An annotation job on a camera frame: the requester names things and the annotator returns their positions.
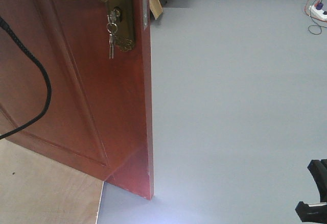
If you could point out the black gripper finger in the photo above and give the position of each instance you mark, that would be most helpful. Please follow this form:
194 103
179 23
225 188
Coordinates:
317 168
311 212

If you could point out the brown wooden door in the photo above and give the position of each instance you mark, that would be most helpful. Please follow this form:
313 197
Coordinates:
55 54

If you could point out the white power strip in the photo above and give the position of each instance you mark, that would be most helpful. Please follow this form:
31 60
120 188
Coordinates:
317 14

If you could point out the brass lock plate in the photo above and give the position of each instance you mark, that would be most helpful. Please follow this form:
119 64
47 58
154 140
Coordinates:
124 38

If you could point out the plywood base board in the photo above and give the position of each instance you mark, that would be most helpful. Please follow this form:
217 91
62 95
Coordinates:
52 172

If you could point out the silver keys on ring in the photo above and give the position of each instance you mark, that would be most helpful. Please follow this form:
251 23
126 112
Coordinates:
113 18

